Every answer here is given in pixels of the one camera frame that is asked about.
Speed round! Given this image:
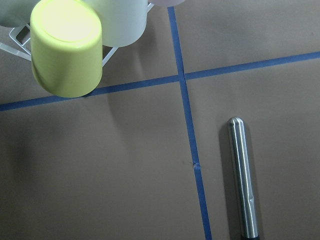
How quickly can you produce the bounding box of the white cup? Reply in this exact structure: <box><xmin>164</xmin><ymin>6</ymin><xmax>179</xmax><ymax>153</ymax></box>
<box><xmin>86</xmin><ymin>0</ymin><xmax>148</xmax><ymax>48</ymax></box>

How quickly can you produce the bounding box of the pink cup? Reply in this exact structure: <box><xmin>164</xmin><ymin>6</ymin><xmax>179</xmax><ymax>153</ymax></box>
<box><xmin>149</xmin><ymin>0</ymin><xmax>185</xmax><ymax>7</ymax></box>

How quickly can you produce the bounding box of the yellow green cup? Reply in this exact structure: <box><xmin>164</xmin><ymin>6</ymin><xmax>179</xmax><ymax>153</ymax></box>
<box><xmin>30</xmin><ymin>0</ymin><xmax>103</xmax><ymax>98</ymax></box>

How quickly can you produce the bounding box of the mint green cup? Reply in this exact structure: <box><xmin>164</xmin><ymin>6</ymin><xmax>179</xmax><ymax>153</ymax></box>
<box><xmin>0</xmin><ymin>0</ymin><xmax>39</xmax><ymax>28</ymax></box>

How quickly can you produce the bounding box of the white wire cup rack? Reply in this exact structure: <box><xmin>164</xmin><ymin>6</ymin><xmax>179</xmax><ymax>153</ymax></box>
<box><xmin>0</xmin><ymin>3</ymin><xmax>153</xmax><ymax>68</ymax></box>

